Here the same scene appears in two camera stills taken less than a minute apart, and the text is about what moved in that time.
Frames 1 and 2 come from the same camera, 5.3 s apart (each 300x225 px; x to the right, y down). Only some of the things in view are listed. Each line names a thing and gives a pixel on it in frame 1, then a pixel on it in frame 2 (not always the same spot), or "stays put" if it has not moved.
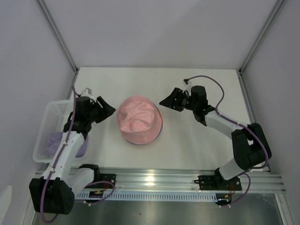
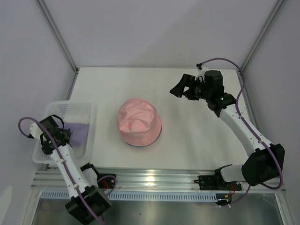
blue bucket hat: (155, 140) -> (150, 144)
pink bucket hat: (139, 120) stays put
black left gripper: (108, 110) -> (67, 131)
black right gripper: (170, 101) -> (178, 90)
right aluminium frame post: (268, 23) stays put
